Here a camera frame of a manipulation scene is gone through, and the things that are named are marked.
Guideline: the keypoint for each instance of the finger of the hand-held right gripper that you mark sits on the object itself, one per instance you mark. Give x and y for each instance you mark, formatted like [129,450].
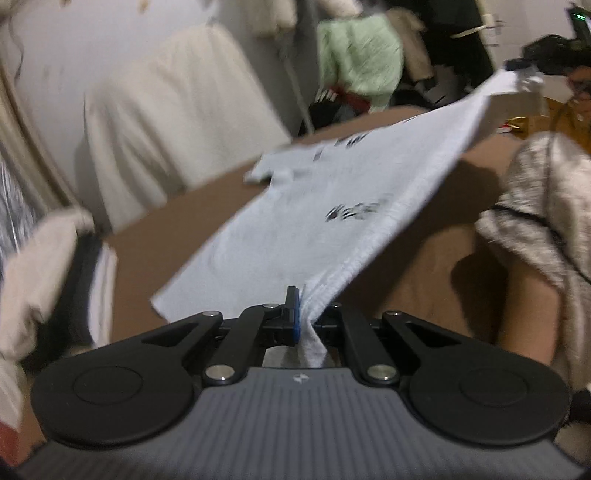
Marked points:
[519,64]

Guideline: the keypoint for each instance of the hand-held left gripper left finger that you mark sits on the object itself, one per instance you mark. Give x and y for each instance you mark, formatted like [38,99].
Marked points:
[295,323]

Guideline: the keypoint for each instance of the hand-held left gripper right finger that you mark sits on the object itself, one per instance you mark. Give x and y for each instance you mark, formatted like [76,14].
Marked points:
[339,323]

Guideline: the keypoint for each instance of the black hanging jacket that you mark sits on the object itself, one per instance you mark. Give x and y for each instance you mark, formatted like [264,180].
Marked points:
[457,41]

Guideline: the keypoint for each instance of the person's grey furry vest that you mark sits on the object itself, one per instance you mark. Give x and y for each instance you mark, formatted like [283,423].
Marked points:
[545,194]

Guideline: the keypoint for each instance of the dark clothes pile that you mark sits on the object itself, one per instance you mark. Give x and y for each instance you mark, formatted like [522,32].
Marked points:
[346,108]

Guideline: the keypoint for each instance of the white draped blanket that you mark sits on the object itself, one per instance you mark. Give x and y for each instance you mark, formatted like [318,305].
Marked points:
[175,129]

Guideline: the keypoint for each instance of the light green hanging garment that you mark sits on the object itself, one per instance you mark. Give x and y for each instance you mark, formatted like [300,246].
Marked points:
[360,55]

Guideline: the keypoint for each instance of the beige hanging garment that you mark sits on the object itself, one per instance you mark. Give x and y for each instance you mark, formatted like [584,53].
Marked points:
[411,41]

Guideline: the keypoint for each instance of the silver quilted insulation sheet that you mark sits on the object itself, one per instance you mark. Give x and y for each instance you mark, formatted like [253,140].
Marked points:
[16,217]

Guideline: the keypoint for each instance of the light grey shirt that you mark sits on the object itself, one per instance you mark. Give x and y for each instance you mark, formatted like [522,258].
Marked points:
[346,194]

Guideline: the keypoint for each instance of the person's left forearm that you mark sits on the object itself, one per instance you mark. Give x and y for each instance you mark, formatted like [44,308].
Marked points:
[531,318]

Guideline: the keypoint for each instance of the white pole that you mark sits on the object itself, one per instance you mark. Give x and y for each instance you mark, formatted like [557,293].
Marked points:
[298,97]

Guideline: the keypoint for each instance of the black folded garment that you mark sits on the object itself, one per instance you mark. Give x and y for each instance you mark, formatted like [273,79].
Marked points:
[76,295]

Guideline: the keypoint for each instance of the white folded garment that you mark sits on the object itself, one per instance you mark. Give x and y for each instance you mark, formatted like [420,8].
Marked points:
[104,295]

